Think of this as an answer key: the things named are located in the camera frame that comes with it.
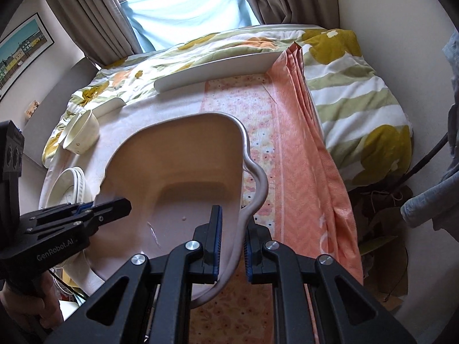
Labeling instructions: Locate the light blue cloth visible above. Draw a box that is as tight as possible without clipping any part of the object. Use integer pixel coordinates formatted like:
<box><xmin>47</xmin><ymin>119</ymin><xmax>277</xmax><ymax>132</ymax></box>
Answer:
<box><xmin>120</xmin><ymin>0</ymin><xmax>264</xmax><ymax>52</ymax></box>

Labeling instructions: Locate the black cable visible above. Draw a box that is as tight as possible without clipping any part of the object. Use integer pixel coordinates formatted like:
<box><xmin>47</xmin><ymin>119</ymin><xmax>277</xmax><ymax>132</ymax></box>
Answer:
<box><xmin>409</xmin><ymin>131</ymin><xmax>450</xmax><ymax>178</ymax></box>

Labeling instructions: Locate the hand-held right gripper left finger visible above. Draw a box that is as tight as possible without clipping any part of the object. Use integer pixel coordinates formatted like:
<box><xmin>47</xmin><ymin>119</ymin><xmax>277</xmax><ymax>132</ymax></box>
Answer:
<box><xmin>45</xmin><ymin>205</ymin><xmax>225</xmax><ymax>344</ymax></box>

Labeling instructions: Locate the cream round bowl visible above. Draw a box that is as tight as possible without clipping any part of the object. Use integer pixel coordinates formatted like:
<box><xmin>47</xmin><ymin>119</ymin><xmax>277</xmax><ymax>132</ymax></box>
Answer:
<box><xmin>58</xmin><ymin>110</ymin><xmax>100</xmax><ymax>155</ymax></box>

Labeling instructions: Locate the framed wall picture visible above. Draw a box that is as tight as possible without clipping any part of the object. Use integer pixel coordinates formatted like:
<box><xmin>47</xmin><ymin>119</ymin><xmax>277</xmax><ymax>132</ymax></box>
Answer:
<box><xmin>0</xmin><ymin>12</ymin><xmax>55</xmax><ymax>101</ymax></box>

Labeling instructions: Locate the plain white round plate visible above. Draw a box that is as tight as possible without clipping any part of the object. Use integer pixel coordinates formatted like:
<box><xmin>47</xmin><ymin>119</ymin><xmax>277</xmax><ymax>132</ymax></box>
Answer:
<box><xmin>70</xmin><ymin>168</ymin><xmax>87</xmax><ymax>205</ymax></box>

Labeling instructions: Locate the grey bed headboard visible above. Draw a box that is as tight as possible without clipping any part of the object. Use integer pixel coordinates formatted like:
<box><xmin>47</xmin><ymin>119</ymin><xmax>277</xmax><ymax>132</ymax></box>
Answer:
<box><xmin>16</xmin><ymin>56</ymin><xmax>101</xmax><ymax>165</ymax></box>

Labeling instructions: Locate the orange patterned cloth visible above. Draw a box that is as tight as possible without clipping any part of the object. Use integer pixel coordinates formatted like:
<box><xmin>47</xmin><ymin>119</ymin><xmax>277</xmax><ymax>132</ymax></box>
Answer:
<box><xmin>188</xmin><ymin>41</ymin><xmax>364</xmax><ymax>344</ymax></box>

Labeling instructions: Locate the short white rectangular plate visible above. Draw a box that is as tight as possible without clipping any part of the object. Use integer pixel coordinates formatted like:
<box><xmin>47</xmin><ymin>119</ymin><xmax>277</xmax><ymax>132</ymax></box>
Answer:
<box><xmin>94</xmin><ymin>97</ymin><xmax>127</xmax><ymax>119</ymax></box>

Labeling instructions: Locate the duck print plate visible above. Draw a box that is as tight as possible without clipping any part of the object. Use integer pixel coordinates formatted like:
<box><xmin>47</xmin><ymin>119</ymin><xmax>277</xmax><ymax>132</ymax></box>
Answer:
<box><xmin>42</xmin><ymin>167</ymin><xmax>81</xmax><ymax>210</ymax></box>

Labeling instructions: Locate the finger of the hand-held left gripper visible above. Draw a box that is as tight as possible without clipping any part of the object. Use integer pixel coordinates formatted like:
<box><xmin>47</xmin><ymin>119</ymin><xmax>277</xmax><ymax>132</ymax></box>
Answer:
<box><xmin>39</xmin><ymin>202</ymin><xmax>94</xmax><ymax>216</ymax></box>
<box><xmin>20</xmin><ymin>197</ymin><xmax>133</xmax><ymax>237</ymax></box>

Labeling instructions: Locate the pink square bowl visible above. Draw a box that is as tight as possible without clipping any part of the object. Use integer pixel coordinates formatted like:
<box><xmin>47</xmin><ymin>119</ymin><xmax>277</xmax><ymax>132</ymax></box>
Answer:
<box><xmin>90</xmin><ymin>112</ymin><xmax>269</xmax><ymax>303</ymax></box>

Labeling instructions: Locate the light grey-blue garment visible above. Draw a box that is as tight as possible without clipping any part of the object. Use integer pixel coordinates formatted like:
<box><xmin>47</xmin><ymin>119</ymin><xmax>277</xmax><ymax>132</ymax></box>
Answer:
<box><xmin>400</xmin><ymin>29</ymin><xmax>459</xmax><ymax>228</ymax></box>

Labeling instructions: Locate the person's left hand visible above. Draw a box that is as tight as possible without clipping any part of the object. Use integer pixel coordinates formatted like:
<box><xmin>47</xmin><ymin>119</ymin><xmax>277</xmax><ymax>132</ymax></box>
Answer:
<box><xmin>0</xmin><ymin>269</ymin><xmax>65</xmax><ymax>334</ymax></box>

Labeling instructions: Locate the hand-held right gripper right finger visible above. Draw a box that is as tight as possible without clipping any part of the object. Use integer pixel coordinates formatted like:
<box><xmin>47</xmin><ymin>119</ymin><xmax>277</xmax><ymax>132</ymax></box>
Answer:
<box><xmin>243</xmin><ymin>222</ymin><xmax>417</xmax><ymax>344</ymax></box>

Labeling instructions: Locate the long white rectangular plate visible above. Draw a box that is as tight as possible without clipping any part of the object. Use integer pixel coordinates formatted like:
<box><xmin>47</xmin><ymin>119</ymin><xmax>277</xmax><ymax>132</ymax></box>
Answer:
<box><xmin>153</xmin><ymin>51</ymin><xmax>285</xmax><ymax>93</ymax></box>

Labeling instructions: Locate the floral striped blanket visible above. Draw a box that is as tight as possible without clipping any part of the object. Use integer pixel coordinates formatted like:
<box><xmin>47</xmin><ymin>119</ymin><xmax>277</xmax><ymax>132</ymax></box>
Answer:
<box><xmin>41</xmin><ymin>25</ymin><xmax>413</xmax><ymax>187</ymax></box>

